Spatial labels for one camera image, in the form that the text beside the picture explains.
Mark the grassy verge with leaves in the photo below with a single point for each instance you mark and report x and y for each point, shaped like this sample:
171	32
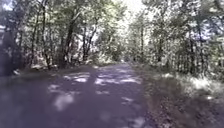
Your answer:
30	71

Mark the leaf-strewn earth verge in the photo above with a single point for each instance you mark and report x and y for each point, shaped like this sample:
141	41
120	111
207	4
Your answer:
186	100

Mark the grey asphalt path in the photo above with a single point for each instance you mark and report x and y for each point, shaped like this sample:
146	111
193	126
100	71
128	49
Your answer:
90	100

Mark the wood of trees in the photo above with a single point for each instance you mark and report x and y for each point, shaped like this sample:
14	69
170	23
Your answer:
83	30

